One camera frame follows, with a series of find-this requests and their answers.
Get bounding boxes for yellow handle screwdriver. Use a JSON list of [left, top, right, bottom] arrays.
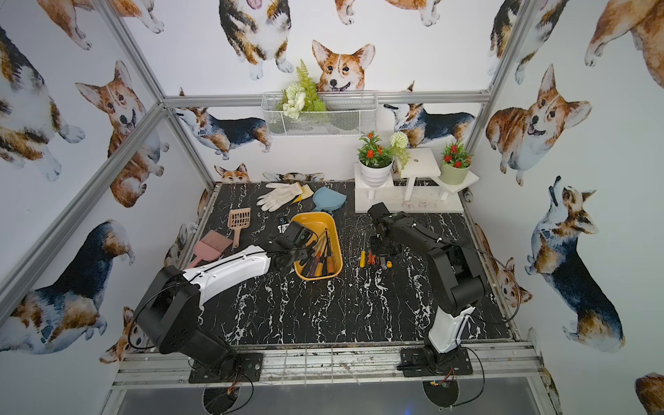
[[360, 239, 367, 268]]

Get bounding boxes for yellow plastic storage box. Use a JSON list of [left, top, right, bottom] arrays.
[[290, 212, 343, 281]]

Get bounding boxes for amber handle screwdriver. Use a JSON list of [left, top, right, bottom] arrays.
[[325, 231, 335, 276]]

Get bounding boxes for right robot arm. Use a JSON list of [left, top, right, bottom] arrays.
[[368, 202, 489, 371]]

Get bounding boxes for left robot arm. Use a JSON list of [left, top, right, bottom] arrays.
[[134, 222, 316, 371]]

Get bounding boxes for white work glove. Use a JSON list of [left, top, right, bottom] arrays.
[[257, 183, 303, 212]]

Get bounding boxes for yellow cloth under glove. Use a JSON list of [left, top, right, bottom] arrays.
[[292, 184, 314, 203]]

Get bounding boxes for blue plastic dustpan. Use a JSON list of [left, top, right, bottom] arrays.
[[313, 187, 347, 212]]

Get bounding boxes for brown plastic slotted scoop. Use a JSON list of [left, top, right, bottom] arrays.
[[228, 207, 251, 249]]

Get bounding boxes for white stepped plant stand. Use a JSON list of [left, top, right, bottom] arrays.
[[354, 147, 479, 214]]

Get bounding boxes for white pot red flowers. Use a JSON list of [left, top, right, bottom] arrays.
[[358, 131, 394, 188]]

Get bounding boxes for pink hand brush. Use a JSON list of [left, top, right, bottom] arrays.
[[187, 231, 233, 269]]

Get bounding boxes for white hydrangea flower sprig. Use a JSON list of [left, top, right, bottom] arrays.
[[390, 131, 411, 168]]

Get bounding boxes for green pot red flowers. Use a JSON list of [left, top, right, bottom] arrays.
[[441, 144, 473, 185]]

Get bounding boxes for green fern with white flowers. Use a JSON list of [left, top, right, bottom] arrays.
[[277, 61, 327, 120]]

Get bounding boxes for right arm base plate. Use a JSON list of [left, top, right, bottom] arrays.
[[397, 346, 473, 378]]

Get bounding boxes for white wire wall basket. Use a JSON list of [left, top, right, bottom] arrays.
[[261, 91, 378, 137]]

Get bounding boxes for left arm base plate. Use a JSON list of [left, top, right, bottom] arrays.
[[188, 353, 265, 384]]

